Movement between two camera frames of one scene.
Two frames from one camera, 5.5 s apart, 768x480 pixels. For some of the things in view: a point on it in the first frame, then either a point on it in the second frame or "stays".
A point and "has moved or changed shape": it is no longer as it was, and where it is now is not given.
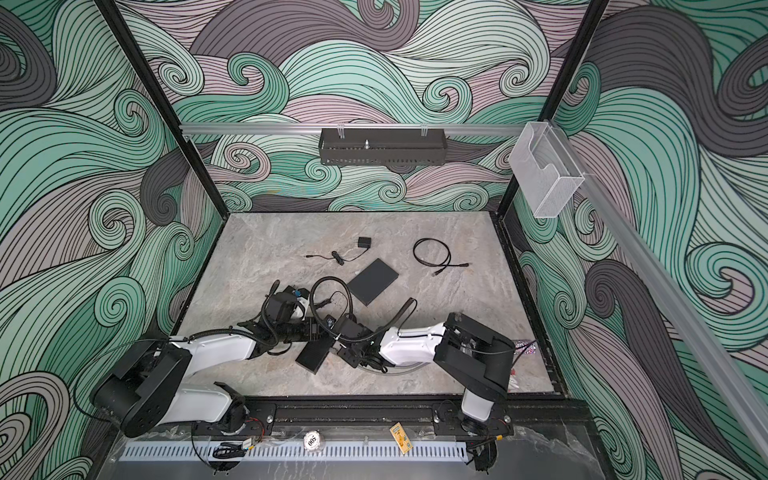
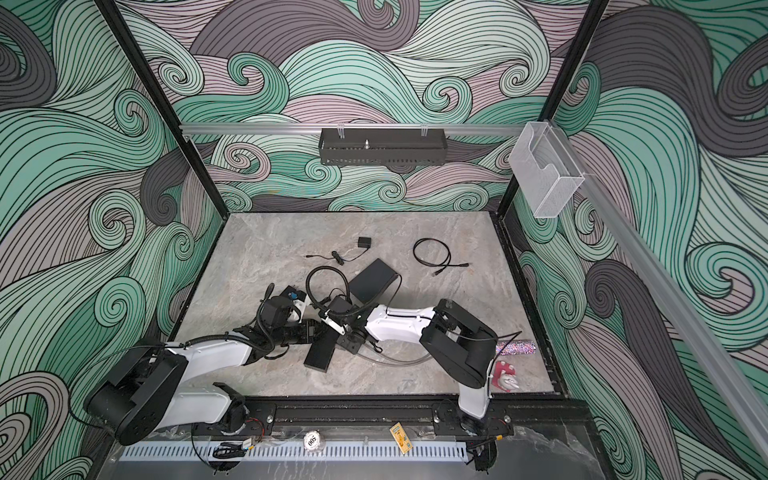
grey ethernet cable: [403, 369] has moved or changed shape
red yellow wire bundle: [264, 432] stays
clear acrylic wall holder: [545, 169] stays
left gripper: [313, 330] stays
